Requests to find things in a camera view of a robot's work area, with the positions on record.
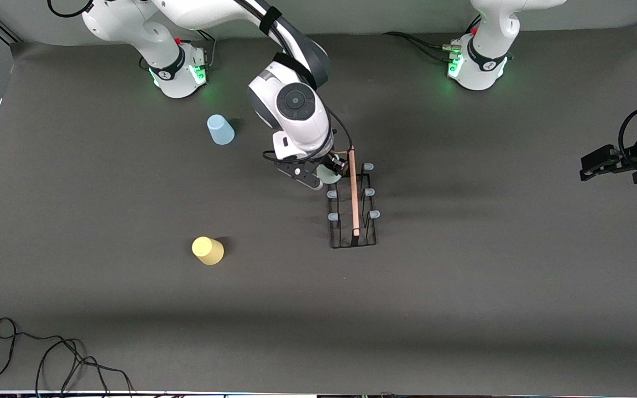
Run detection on pale green plastic cup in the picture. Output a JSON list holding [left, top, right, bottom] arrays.
[[316, 165, 343, 185]]

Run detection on black wire cup holder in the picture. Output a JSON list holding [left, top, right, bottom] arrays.
[[327, 145, 381, 249]]

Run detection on light blue plastic cup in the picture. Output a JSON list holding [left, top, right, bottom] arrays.
[[207, 114, 236, 146]]

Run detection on yellow plastic cup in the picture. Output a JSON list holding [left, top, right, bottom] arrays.
[[191, 236, 225, 266]]

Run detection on dark grey table mat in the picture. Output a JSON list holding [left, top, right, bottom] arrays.
[[0, 22, 637, 394]]

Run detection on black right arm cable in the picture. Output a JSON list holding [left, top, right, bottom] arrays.
[[46, 0, 353, 153]]

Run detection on black left base cables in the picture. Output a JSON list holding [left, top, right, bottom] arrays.
[[382, 31, 463, 62]]

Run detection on black base cables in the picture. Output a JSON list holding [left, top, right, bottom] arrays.
[[382, 31, 463, 62], [172, 28, 217, 70]]

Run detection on black right base cables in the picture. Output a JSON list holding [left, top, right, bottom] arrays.
[[172, 28, 217, 70]]

